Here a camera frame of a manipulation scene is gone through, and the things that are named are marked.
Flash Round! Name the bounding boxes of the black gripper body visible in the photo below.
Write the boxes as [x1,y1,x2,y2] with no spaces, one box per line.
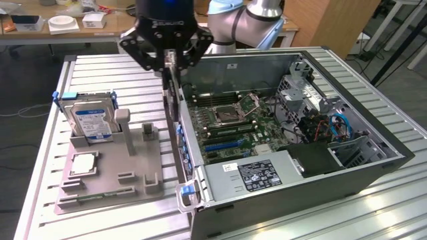
[135,0,199,55]

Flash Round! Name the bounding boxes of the graphics card with metal bracket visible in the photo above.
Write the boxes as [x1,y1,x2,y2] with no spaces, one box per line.
[160,49,184,128]

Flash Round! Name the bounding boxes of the small white cardboard box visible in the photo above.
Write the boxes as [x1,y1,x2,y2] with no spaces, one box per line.
[82,12,108,29]

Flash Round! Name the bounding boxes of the RAM slot white clips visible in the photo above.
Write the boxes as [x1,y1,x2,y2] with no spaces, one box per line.
[206,124,254,133]
[192,95,239,104]
[191,91,238,100]
[208,128,256,138]

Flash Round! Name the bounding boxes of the white round holder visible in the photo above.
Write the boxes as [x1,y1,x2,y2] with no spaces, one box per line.
[47,15,82,36]

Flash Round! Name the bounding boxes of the silver CPU socket cover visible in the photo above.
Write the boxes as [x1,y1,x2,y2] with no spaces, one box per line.
[236,92,262,114]

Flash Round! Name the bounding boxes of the hard disk in blue caddy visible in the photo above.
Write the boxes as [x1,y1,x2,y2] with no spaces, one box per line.
[52,91,119,145]

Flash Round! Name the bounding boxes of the wooden desk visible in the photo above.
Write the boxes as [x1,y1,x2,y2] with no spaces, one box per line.
[0,4,300,48]

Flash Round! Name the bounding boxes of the white box dark lid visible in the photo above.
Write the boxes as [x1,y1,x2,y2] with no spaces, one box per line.
[9,14,47,32]

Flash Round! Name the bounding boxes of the silver metal disk bay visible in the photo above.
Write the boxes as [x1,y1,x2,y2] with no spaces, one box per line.
[276,61,338,131]

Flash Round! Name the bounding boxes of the long black expansion slot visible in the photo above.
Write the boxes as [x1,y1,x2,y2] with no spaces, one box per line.
[203,136,242,146]

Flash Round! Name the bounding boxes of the green motherboard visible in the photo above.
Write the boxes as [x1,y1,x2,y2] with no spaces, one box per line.
[186,93,291,166]

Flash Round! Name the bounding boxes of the blue expansion slot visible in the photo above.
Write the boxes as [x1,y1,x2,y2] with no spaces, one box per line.
[204,140,247,153]

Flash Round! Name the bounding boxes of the wooden cabinet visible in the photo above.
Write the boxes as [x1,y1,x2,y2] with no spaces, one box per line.
[283,0,383,61]

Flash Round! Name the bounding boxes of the silver chipset heatsink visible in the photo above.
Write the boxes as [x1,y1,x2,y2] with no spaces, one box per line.
[254,144,278,155]

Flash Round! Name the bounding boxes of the grey plastic parts rack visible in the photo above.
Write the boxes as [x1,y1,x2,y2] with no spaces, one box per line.
[52,108,167,216]

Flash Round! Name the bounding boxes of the silver CPU chip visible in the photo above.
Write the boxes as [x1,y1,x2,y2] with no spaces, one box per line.
[70,154,96,174]

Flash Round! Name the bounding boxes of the black power strip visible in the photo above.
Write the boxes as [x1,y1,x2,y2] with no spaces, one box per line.
[355,51,378,62]

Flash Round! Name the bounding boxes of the grey power supply unit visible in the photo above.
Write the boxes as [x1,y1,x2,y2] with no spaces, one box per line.
[196,149,307,203]

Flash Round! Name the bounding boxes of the black plastic air shroud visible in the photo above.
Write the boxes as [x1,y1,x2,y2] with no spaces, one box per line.
[286,142,344,178]

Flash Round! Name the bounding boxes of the green RAM stick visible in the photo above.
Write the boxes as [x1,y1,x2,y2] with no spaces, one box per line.
[75,191,135,200]

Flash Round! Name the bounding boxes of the black metal pole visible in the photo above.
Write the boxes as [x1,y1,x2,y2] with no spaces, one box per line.
[370,22,427,87]

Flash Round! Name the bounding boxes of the black and silver PC case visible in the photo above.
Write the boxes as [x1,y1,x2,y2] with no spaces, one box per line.
[162,49,416,240]

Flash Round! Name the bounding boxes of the CPU socket with metal frame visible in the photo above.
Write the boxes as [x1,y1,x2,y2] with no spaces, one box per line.
[208,104,251,125]

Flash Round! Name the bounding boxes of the white floor cable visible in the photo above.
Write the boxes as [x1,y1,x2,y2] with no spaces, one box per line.
[0,102,54,118]

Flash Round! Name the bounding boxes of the black wire bundle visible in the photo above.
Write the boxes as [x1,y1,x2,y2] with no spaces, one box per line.
[279,117,331,146]

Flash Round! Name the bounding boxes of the blue data wire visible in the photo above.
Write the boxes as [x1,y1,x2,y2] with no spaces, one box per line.
[328,113,355,141]

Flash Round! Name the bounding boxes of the white desk frame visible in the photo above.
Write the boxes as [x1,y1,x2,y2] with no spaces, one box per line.
[362,0,427,71]

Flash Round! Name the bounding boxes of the perforated silver metal bracket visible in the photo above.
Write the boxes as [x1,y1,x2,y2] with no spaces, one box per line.
[328,136,384,168]

